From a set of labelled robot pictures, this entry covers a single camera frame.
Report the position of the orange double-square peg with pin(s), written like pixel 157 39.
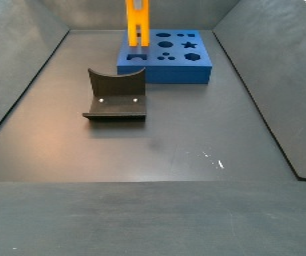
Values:
pixel 138 20

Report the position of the black curved holder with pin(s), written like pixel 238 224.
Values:
pixel 119 96

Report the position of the blue shape-sorting block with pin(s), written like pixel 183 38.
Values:
pixel 175 59

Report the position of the grey bin enclosure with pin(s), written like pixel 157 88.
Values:
pixel 205 179

